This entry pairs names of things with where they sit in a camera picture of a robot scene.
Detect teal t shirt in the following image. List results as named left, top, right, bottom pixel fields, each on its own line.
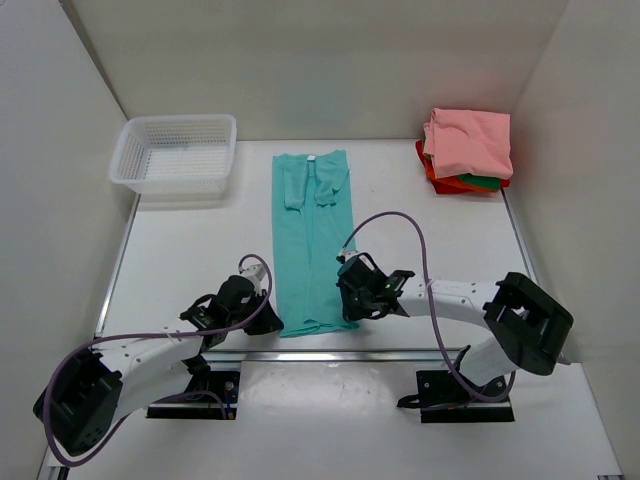
left=271, top=150, right=359, bottom=338

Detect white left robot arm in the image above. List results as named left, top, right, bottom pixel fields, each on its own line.
left=33, top=275, right=284, bottom=457

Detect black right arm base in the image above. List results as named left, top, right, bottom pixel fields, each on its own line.
left=396, top=370, right=515, bottom=424

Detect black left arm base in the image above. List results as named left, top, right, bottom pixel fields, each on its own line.
left=146, top=362, right=241, bottom=421

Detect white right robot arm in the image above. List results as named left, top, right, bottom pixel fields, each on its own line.
left=337, top=252, right=574, bottom=401

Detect white plastic basket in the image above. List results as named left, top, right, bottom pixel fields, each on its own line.
left=109, top=114, right=237, bottom=197

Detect pink folded t shirt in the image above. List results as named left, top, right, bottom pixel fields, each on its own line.
left=423, top=108, right=513, bottom=180

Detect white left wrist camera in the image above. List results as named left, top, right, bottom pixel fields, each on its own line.
left=239, top=263, right=266, bottom=294

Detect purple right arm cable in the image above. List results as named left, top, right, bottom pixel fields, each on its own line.
left=340, top=210, right=519, bottom=404

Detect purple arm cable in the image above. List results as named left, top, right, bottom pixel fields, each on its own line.
left=340, top=210, right=519, bottom=404
left=43, top=253, right=274, bottom=469

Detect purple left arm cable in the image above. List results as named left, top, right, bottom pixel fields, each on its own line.
left=43, top=253, right=274, bottom=469

